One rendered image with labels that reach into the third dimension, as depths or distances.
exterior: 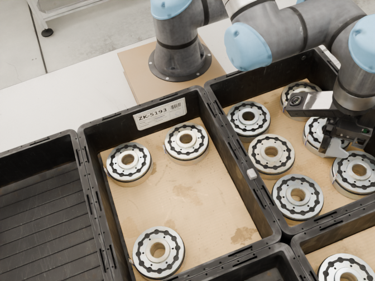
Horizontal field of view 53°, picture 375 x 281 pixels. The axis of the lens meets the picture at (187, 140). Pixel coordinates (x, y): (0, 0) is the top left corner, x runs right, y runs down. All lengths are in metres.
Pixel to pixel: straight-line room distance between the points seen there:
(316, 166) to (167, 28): 0.50
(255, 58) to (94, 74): 0.80
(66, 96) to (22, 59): 1.41
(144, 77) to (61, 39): 1.62
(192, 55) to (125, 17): 1.66
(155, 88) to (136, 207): 0.37
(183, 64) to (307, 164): 0.44
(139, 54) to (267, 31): 0.65
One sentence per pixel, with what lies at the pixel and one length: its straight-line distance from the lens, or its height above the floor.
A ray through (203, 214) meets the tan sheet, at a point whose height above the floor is 0.83.
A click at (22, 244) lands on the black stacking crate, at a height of 0.83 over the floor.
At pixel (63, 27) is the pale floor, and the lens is 2.77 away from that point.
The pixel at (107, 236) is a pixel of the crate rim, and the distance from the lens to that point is 0.71.
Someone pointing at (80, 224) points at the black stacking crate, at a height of 0.83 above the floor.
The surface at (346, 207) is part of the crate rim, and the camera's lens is 0.73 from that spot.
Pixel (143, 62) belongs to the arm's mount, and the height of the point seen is 0.79.
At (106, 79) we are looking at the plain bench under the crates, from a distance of 1.27.
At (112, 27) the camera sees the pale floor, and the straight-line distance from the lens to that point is 2.63.
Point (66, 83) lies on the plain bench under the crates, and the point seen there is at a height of 0.70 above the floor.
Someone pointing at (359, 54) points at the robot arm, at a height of 1.18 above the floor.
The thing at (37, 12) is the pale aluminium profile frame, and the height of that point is 0.18.
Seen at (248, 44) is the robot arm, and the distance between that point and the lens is 0.57.
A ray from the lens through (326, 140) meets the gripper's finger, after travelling 0.78.
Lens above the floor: 1.57
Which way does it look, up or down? 55 degrees down
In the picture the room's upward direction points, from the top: 10 degrees counter-clockwise
